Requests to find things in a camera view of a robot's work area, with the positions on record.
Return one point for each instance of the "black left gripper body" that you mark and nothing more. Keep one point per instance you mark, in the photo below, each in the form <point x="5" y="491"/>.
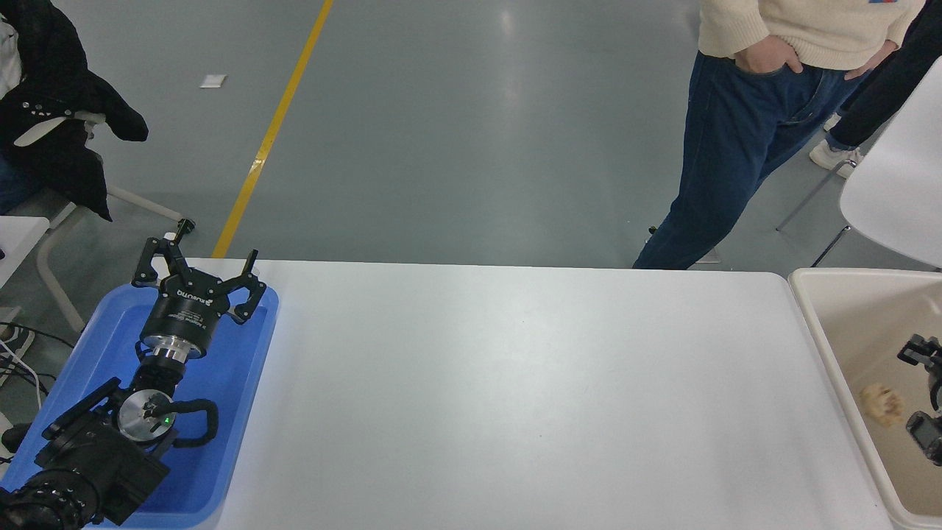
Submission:
<point x="186" y="311"/>

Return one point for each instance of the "tan paper ball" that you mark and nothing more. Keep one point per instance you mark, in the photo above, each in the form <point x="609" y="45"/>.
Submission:
<point x="882" y="403"/>

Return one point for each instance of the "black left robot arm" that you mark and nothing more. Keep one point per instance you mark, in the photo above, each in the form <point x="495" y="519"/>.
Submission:
<point x="96" y="456"/>

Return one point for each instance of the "person's left hand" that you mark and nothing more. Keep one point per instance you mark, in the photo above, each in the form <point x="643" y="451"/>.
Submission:
<point x="876" y="62"/>

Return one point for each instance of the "person's right hand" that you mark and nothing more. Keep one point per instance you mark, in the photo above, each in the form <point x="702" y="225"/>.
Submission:
<point x="769" y="55"/>

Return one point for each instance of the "large pale bin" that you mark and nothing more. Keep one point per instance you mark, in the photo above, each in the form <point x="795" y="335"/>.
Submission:
<point x="846" y="331"/>

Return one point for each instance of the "blue plastic tray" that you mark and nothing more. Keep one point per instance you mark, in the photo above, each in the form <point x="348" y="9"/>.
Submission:
<point x="221" y="383"/>

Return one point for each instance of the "white curved chair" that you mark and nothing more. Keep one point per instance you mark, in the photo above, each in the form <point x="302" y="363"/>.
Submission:
<point x="905" y="191"/>

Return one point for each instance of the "white paper sheet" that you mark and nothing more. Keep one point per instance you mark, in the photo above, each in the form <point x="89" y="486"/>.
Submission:
<point x="213" y="80"/>

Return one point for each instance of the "small black floor object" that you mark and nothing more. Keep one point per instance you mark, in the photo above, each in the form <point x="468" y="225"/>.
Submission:
<point x="15" y="438"/>

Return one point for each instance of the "person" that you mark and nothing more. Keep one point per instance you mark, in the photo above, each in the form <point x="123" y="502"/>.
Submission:
<point x="883" y="103"/>
<point x="51" y="73"/>
<point x="736" y="147"/>

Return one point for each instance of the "silver floor plate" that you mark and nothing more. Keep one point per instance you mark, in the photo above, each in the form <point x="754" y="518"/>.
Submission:
<point x="712" y="258"/>

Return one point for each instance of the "white tube-frame chair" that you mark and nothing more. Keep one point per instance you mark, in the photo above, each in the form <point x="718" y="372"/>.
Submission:
<point x="37" y="132"/>

